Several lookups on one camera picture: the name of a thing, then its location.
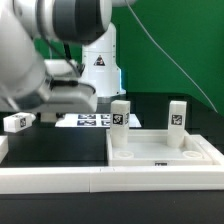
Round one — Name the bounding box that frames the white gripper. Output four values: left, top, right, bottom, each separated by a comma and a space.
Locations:
0, 59, 99, 115

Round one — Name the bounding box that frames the white square table top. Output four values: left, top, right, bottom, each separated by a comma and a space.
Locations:
106, 129, 224, 166

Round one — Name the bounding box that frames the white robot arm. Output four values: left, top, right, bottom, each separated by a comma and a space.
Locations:
0, 0, 136, 113

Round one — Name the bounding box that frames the white marker base plate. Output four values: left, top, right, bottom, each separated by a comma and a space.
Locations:
55, 114, 141, 128

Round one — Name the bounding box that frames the white left fence rail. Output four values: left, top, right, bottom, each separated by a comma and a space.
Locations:
0, 136, 9, 163

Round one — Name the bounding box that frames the white fence rail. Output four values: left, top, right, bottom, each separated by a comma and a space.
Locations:
0, 165, 224, 194
0, 136, 9, 163

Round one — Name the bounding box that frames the grey cable right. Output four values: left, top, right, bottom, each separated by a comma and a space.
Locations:
124, 0, 219, 116

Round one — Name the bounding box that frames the white front fence rail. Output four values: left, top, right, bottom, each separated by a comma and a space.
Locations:
0, 165, 224, 194

